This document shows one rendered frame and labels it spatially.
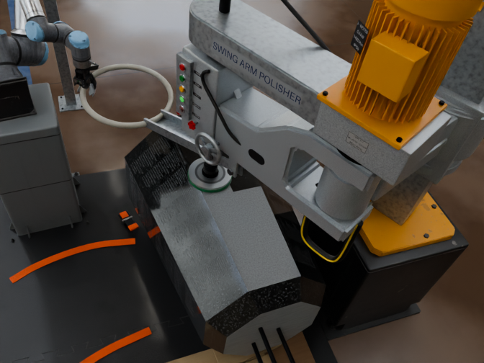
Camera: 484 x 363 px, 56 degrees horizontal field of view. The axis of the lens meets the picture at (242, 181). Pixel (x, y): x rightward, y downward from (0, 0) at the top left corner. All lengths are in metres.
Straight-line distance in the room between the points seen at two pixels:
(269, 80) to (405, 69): 0.51
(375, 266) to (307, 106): 1.08
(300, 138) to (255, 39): 0.36
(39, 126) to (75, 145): 1.12
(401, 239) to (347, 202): 0.85
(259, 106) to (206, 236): 0.67
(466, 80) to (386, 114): 0.65
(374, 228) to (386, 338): 0.86
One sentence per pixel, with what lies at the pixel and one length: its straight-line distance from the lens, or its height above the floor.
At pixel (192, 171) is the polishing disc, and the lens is 2.23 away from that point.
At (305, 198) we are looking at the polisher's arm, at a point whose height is 1.29.
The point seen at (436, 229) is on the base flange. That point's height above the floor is 0.78.
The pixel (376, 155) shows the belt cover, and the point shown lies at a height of 1.67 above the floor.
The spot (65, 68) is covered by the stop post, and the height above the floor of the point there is 0.37.
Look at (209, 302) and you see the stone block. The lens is 2.01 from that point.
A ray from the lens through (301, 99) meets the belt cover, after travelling 1.42.
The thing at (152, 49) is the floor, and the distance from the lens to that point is 4.69.
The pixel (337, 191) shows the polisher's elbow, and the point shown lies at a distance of 1.54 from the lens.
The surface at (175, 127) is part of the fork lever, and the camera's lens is 2.33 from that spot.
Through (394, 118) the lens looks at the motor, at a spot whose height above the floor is 1.78.
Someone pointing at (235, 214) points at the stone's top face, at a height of 0.87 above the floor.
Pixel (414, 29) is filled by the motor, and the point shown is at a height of 2.04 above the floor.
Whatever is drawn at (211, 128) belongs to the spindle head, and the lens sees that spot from 1.84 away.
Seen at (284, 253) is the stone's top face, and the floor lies 0.87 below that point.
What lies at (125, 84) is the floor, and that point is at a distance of 4.23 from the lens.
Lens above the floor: 2.53
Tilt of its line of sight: 48 degrees down
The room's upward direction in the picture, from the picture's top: 10 degrees clockwise
